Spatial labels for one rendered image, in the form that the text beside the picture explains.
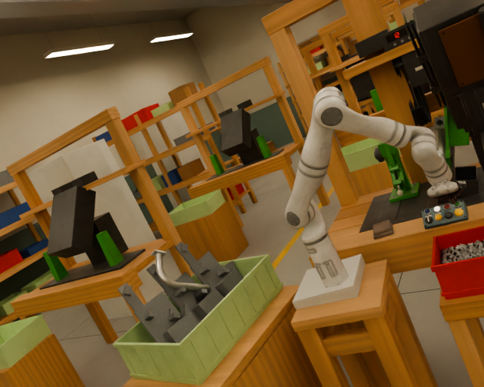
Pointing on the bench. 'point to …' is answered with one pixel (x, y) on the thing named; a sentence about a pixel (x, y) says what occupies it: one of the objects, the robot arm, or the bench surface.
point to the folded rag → (382, 229)
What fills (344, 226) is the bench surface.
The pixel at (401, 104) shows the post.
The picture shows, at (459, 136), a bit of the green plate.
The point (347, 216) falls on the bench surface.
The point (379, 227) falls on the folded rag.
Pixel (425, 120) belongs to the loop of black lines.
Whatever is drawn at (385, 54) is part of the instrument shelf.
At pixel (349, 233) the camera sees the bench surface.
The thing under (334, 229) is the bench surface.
